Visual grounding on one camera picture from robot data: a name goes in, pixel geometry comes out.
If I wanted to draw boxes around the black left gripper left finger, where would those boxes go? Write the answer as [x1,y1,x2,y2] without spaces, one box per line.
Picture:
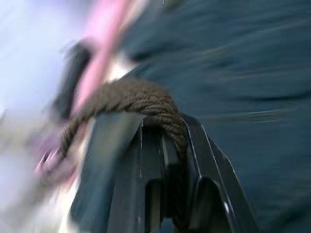
[69,112,171,233]

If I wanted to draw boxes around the blue denim shorts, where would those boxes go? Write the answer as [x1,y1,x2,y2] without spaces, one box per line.
[122,0,311,233]

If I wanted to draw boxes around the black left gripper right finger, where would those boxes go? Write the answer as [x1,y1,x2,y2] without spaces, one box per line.
[167,114,264,233]

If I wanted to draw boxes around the pink strip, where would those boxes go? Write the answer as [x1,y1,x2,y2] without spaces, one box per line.
[31,0,148,187]

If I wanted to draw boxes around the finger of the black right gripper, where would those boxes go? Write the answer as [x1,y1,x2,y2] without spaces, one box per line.
[55,42,91,120]

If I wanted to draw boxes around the brown braided belt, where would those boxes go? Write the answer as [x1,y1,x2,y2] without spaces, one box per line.
[62,77,190,229]

